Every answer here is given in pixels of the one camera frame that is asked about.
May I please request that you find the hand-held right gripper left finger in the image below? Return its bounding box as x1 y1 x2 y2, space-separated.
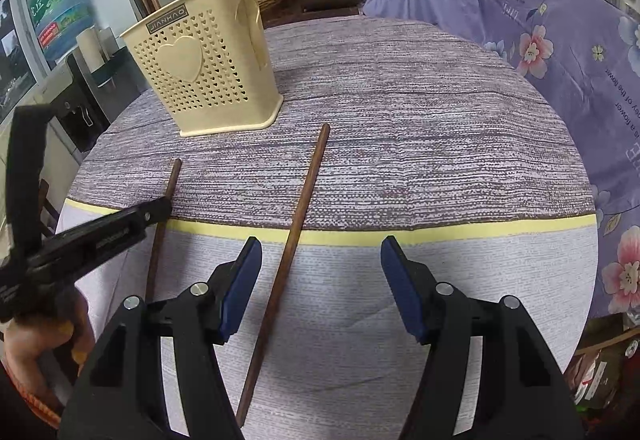
60 237 263 440

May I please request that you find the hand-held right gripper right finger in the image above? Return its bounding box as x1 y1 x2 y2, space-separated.
380 236 586 440

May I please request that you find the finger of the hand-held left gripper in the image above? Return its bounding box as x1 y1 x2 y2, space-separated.
54 224 149 281
51 196 174 254

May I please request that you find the cream plastic utensil holder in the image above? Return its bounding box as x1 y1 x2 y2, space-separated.
119 0 284 138

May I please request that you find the person's left hand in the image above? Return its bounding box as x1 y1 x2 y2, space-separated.
4 289 97 415

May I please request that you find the wooden chair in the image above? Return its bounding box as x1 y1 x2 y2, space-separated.
37 180 56 235

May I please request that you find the water dispenser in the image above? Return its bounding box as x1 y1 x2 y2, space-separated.
37 47 131 155

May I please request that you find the white cup stack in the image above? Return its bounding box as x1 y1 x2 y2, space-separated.
75 27 103 70

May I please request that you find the window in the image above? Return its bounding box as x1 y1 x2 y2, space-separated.
0 0 38 121

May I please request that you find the wooden stool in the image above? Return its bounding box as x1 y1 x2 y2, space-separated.
570 320 640 421

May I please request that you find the blue water bottle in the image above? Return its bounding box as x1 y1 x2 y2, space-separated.
27 0 93 63

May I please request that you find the purple floral blanket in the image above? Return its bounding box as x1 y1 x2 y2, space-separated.
362 0 640 321

